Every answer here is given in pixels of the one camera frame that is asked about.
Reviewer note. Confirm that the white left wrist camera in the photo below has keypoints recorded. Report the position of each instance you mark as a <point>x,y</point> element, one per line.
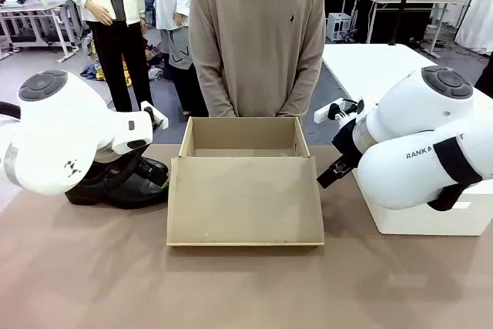
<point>156,115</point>

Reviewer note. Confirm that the pile of clothes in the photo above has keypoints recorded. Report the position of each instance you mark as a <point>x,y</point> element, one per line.
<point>92,67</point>

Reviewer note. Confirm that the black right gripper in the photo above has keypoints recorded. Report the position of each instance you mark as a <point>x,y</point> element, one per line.
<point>346,140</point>

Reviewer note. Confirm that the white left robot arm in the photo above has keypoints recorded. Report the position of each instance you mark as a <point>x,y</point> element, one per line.
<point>58,140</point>

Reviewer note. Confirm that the black leather shoe with buckle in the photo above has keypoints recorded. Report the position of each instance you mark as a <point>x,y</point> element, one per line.
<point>115,196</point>

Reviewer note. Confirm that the brown cardboard shoe box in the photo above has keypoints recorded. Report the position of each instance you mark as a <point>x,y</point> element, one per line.
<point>242,198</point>

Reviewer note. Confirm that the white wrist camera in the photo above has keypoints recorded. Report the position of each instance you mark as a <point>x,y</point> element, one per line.
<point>156,115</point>
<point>331,111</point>

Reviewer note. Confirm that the grey background desk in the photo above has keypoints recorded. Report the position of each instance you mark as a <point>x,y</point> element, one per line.
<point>412,1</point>

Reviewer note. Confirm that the mannequin in cream jacket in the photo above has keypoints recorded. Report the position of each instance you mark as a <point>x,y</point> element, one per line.
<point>115,5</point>

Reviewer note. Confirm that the black vertical pole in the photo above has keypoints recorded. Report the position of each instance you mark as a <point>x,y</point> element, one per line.
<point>400,1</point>

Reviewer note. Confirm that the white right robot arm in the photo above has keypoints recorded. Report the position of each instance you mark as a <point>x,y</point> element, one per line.
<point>416,128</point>

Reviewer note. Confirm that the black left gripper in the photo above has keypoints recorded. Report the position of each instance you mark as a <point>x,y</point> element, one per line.
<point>133,155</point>

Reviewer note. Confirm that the white curtain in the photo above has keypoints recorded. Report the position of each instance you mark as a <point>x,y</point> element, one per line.
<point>477,5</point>

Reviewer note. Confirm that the white plastic storage bin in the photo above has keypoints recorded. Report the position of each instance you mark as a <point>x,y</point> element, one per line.
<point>416,221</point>

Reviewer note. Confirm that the person in beige sweater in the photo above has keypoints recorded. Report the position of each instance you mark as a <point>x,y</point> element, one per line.
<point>258,36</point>

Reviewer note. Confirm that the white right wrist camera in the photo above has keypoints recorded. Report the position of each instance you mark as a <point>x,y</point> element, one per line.
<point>331,111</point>

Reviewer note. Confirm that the white workbench with equipment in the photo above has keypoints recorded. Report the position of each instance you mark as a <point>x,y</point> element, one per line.
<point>34,21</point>

